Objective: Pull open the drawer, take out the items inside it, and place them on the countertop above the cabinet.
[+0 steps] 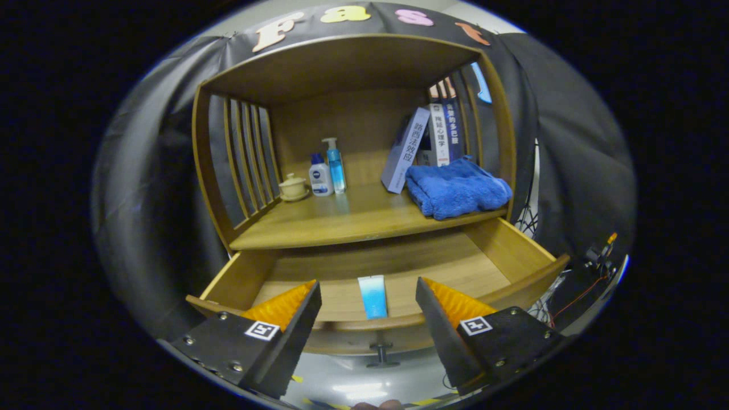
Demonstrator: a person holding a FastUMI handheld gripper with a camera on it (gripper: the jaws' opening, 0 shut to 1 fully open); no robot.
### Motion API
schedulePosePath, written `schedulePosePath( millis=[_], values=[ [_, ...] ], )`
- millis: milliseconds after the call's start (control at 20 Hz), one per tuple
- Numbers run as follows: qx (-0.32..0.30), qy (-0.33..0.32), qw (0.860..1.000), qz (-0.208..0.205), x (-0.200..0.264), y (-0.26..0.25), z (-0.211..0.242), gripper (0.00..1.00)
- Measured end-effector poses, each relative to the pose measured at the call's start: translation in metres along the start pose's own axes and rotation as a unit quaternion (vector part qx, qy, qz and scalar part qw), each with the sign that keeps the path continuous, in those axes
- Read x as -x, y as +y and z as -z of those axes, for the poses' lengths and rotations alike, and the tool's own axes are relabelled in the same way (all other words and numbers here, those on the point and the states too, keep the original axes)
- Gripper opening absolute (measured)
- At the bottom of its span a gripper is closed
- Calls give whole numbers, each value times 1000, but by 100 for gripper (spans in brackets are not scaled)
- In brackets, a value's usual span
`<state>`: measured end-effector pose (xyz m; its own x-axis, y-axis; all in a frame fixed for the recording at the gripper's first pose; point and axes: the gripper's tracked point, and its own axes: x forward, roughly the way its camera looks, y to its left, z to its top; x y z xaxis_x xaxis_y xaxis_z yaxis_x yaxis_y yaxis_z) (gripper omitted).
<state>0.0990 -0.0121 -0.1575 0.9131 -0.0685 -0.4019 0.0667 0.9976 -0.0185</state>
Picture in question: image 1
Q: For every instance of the wooden countertop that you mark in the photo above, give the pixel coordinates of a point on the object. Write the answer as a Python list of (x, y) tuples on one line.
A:
[(342, 219)]

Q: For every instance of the blue folded towel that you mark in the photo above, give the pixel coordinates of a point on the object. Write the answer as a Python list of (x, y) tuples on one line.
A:
[(455, 191)]

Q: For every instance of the wooden cabinet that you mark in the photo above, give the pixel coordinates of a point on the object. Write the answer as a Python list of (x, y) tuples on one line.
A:
[(353, 68)]

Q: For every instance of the black tripod stand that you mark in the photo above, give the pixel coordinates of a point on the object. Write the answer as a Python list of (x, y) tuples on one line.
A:
[(529, 219)]

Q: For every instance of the blue pump bottle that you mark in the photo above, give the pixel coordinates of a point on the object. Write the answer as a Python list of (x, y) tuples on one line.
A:
[(336, 171)]

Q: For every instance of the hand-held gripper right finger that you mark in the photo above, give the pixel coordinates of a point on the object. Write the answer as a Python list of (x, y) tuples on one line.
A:
[(441, 336)]

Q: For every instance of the wooden drawer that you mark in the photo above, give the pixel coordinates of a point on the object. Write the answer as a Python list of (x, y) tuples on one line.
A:
[(398, 262)]

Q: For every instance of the white spine book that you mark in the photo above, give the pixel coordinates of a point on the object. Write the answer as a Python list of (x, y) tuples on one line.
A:
[(439, 136)]

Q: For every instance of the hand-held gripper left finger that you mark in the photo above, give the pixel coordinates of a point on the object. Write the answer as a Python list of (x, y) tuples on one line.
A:
[(290, 341)]

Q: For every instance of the lavender book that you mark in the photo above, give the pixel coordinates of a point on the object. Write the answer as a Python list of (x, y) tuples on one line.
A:
[(405, 151)]

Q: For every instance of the dark blue spine book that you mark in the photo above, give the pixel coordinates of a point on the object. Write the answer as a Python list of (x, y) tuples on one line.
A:
[(454, 131)]

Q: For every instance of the black backdrop cloth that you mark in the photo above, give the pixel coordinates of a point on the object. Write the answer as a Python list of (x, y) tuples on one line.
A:
[(154, 199)]

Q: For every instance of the white lotion bottle blue cap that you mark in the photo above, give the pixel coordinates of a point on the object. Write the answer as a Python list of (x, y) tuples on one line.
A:
[(320, 179)]

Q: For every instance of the blue white cream tube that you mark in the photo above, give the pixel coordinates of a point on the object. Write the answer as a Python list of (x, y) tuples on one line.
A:
[(373, 299)]

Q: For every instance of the beige lidded teacup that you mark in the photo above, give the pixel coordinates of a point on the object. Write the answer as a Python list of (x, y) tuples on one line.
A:
[(293, 188)]

